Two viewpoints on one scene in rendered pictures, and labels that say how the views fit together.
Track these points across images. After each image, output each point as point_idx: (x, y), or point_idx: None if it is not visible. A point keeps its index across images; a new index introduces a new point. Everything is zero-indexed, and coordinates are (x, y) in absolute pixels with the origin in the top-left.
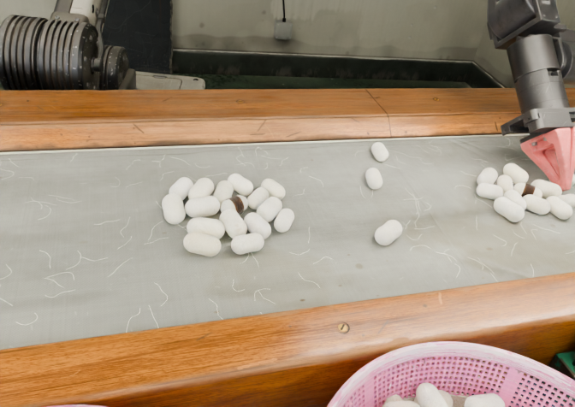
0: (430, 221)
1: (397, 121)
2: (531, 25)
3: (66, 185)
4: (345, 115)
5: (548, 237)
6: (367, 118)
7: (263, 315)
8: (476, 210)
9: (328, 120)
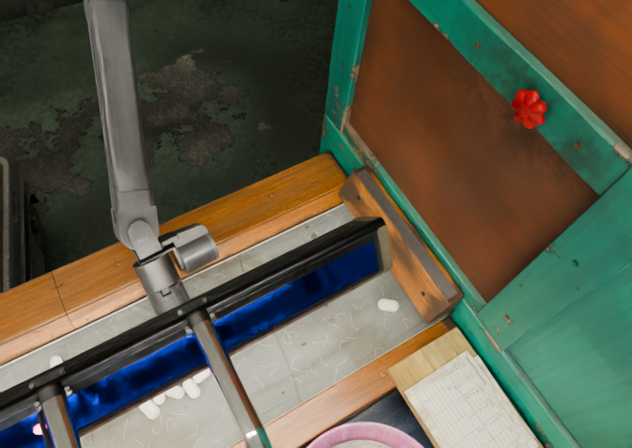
0: (88, 441)
1: (76, 315)
2: (138, 258)
3: None
4: (25, 330)
5: (179, 424)
6: (47, 325)
7: None
8: (128, 411)
9: (11, 343)
